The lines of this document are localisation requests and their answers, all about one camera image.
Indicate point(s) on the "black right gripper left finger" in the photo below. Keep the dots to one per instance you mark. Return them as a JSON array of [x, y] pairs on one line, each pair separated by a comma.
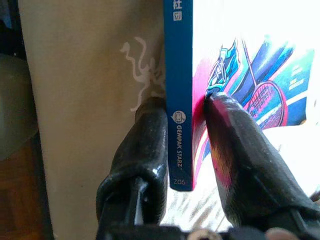
[[140, 155]]

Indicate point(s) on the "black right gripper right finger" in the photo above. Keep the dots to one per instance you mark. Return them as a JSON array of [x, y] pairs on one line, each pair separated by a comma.
[[250, 162]]

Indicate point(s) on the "colourful comic book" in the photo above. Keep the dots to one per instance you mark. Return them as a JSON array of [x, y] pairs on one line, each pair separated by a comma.
[[178, 75]]

